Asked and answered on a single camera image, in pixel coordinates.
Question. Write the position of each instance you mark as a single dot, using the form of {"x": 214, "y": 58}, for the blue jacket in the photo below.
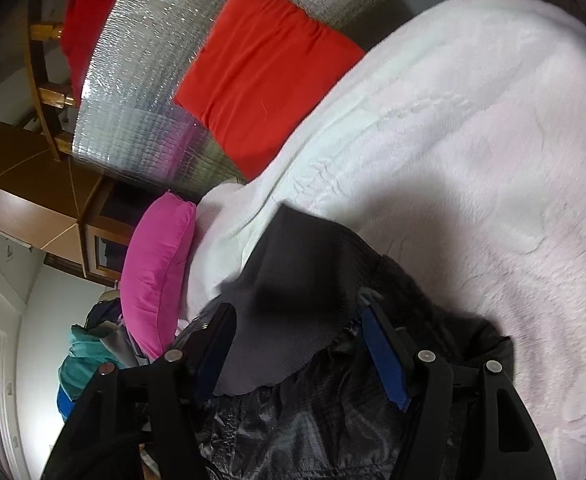
{"x": 64, "y": 404}

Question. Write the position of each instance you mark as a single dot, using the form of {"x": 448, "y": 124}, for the wooden cabinet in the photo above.
{"x": 80, "y": 218}

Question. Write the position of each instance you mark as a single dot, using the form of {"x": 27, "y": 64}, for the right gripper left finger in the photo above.
{"x": 156, "y": 404}

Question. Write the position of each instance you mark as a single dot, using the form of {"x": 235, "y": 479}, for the pink pillow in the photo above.
{"x": 154, "y": 271}

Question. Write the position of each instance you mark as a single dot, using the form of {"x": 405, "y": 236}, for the black puffer jacket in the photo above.
{"x": 300, "y": 397}

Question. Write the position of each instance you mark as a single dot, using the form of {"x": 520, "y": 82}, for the teal jacket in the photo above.
{"x": 85, "y": 355}

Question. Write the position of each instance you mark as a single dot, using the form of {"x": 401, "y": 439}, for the red cloth on railing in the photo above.
{"x": 82, "y": 27}

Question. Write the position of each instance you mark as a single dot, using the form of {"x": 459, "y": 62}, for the silver insulation foil panel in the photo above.
{"x": 129, "y": 124}

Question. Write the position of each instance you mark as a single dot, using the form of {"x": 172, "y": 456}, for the grey coat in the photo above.
{"x": 118, "y": 341}

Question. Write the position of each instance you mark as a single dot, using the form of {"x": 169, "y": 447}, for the white pink fleece blanket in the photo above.
{"x": 457, "y": 147}

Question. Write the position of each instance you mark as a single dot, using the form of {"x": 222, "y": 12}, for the red pillow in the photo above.
{"x": 265, "y": 65}

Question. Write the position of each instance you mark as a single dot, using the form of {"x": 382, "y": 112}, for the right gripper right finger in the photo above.
{"x": 461, "y": 422}

